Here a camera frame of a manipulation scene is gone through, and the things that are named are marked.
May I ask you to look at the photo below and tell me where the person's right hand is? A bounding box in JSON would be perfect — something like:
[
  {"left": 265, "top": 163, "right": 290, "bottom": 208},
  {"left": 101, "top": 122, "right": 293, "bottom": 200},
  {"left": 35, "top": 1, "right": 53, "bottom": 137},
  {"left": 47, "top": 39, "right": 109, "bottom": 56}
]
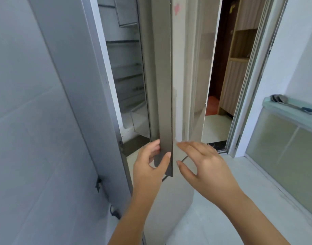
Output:
[{"left": 176, "top": 141, "right": 239, "bottom": 202}]

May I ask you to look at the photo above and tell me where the wooden cabinet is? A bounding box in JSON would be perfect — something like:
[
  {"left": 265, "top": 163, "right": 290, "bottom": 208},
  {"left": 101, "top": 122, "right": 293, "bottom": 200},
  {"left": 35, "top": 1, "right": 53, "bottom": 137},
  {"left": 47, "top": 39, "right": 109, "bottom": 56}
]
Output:
[{"left": 218, "top": 0, "right": 268, "bottom": 117}]

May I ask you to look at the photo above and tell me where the white refrigerator drawer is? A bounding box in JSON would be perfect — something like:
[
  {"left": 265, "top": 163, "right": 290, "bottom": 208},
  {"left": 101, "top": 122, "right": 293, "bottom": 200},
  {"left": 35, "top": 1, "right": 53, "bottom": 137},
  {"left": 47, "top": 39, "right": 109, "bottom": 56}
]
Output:
[{"left": 120, "top": 102, "right": 150, "bottom": 137}]

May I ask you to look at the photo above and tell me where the person's right forearm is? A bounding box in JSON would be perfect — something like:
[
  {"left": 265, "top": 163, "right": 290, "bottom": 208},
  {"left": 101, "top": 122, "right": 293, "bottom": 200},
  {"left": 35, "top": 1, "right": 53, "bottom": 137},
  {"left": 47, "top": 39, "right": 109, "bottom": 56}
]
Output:
[{"left": 195, "top": 186, "right": 292, "bottom": 245}]

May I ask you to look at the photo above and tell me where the black power cable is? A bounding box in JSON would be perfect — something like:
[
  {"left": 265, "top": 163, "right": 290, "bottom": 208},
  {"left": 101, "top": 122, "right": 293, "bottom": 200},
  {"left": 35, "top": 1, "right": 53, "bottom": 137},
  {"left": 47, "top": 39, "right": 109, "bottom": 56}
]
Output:
[{"left": 109, "top": 205, "right": 122, "bottom": 220}]

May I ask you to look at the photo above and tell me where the silver sliding door frame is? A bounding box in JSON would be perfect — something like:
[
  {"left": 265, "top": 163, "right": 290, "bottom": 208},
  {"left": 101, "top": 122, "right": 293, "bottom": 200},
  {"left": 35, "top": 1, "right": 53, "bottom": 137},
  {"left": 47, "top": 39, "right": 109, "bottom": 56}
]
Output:
[{"left": 226, "top": 0, "right": 290, "bottom": 158}]

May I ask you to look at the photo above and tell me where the metal ladle with blue handle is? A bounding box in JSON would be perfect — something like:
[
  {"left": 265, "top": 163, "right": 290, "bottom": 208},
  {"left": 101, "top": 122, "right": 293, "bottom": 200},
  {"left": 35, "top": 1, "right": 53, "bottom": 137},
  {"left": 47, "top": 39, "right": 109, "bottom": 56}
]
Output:
[{"left": 271, "top": 94, "right": 312, "bottom": 115}]

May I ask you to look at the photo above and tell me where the frosted glass counter cabinet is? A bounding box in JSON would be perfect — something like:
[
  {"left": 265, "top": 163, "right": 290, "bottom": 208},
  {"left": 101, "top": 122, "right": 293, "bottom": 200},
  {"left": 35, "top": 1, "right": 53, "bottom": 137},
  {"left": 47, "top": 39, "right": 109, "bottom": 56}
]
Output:
[{"left": 245, "top": 96, "right": 312, "bottom": 223}]

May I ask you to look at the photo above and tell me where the person's left forearm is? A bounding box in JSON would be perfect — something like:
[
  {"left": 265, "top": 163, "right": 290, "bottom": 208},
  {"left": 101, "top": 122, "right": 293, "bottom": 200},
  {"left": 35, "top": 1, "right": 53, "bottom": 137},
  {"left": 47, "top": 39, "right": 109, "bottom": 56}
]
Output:
[{"left": 107, "top": 193, "right": 159, "bottom": 245}]

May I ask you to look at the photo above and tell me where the silver refrigerator door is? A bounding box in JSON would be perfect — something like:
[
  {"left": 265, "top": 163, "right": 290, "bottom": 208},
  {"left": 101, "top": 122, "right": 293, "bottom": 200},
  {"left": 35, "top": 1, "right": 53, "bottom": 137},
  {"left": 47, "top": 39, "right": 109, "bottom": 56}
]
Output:
[
  {"left": 136, "top": 0, "right": 223, "bottom": 178},
  {"left": 125, "top": 148, "right": 196, "bottom": 245}
]

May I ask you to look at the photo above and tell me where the person's left hand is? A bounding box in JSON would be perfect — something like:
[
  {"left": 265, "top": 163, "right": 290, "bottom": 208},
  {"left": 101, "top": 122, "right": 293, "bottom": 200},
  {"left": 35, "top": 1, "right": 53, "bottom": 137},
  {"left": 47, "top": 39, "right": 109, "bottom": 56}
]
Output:
[{"left": 132, "top": 140, "right": 171, "bottom": 202}]

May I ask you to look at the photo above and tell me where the clear refrigerator bin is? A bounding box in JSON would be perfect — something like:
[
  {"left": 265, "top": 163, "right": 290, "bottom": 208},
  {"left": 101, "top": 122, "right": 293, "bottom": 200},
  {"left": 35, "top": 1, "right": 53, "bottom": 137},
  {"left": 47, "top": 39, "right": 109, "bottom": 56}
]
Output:
[{"left": 115, "top": 0, "right": 138, "bottom": 27}]

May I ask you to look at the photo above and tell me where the silver refrigerator body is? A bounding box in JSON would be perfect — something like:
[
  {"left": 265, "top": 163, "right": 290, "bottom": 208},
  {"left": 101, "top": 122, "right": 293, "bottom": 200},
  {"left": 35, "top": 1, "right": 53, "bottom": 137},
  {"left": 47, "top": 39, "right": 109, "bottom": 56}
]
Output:
[{"left": 27, "top": 0, "right": 152, "bottom": 245}]

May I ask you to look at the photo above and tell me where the dark brown door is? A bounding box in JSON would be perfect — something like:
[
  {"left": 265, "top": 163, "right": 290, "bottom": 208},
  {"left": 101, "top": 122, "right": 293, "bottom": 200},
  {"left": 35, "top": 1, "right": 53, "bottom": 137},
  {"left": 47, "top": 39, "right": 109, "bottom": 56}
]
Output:
[{"left": 208, "top": 0, "right": 242, "bottom": 100}]

